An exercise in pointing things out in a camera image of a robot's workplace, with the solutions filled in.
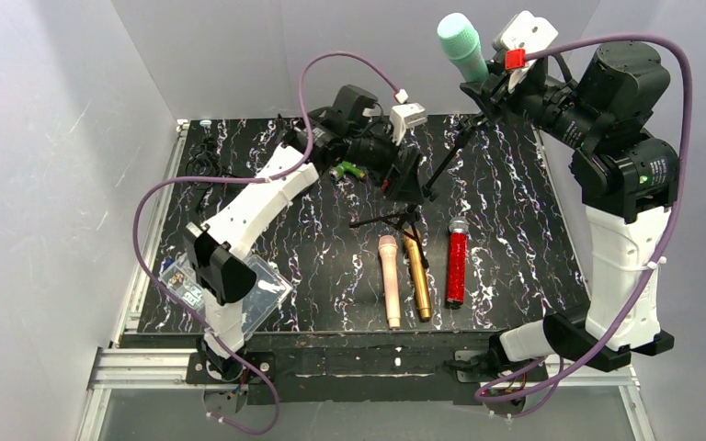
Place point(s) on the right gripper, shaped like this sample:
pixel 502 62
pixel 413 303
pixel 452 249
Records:
pixel 494 89

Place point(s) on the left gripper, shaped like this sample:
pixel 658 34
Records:
pixel 404 172

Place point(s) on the black tall tripod stand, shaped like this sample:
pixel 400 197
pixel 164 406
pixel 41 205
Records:
pixel 409 216

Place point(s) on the pink microphone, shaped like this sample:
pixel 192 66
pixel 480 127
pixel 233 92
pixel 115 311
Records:
pixel 388 252

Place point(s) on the red glitter microphone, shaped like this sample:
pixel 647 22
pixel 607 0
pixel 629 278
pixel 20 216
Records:
pixel 457 255

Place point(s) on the teal microphone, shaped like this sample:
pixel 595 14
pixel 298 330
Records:
pixel 460 43

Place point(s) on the gold microphone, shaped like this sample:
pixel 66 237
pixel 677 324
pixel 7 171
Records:
pixel 418 274

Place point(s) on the black tripod shock mount stand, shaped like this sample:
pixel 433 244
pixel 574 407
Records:
pixel 204 162

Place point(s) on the black round base clip stand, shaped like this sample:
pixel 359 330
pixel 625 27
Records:
pixel 284 125

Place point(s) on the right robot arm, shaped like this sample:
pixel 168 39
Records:
pixel 629 183

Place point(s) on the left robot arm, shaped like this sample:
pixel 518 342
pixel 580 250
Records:
pixel 218 248

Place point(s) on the clear plastic screw box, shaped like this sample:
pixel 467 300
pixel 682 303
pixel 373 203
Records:
pixel 270 290

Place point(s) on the green hose splitter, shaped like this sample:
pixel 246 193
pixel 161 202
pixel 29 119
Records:
pixel 346 168

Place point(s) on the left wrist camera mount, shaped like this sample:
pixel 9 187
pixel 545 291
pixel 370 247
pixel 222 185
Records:
pixel 405 115

